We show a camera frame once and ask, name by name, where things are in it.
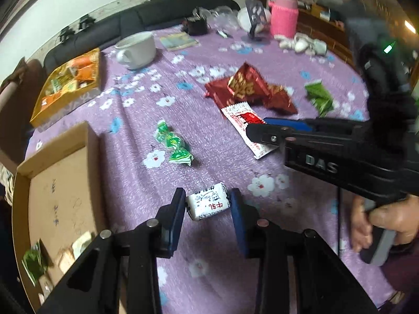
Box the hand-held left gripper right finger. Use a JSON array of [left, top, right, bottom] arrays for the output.
[[229, 188, 378, 314]]

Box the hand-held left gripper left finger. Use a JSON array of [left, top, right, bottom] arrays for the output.
[[37, 187, 187, 314]]

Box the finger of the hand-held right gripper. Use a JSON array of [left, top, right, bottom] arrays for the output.
[[263, 117, 364, 129], [245, 122, 353, 147]]

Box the red white sachet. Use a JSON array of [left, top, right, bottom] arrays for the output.
[[220, 103, 279, 160]]

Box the white green snack packet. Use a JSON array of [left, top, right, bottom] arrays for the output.
[[70, 231, 94, 259]]

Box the cardboard box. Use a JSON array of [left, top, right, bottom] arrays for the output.
[[13, 120, 125, 314]]

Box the small green snack packet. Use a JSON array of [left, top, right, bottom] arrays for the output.
[[21, 239, 49, 287]]

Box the person's right forearm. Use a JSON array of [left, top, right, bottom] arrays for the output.
[[381, 232, 419, 301]]

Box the person's right hand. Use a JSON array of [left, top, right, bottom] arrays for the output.
[[350, 195, 419, 253]]

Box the dark red snack packet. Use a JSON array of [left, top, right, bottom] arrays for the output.
[[262, 85, 298, 115], [205, 62, 272, 108]]

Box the large green snack packet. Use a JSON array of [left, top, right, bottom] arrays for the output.
[[304, 79, 335, 117]]

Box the purple floral tablecloth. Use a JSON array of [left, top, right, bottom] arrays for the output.
[[24, 16, 406, 314]]

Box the green white wrapped candy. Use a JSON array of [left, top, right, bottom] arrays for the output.
[[155, 120, 194, 167]]

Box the pink thermos with knitted sleeve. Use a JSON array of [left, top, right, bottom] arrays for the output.
[[268, 0, 299, 40]]

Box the white plastic container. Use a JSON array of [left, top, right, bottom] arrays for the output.
[[237, 7, 272, 33]]

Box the black phone stand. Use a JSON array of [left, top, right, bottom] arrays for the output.
[[245, 0, 271, 41]]

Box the green booklet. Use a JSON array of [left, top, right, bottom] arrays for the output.
[[159, 33, 200, 52]]

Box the black cup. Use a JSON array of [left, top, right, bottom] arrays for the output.
[[181, 7, 210, 36]]

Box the white cup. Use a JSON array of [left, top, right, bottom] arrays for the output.
[[114, 32, 157, 70]]

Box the yellow snack box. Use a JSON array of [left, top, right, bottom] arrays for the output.
[[29, 47, 102, 128]]

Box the black sofa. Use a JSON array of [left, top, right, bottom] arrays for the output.
[[42, 0, 241, 76]]

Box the brown chair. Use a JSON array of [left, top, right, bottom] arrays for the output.
[[0, 57, 45, 167]]

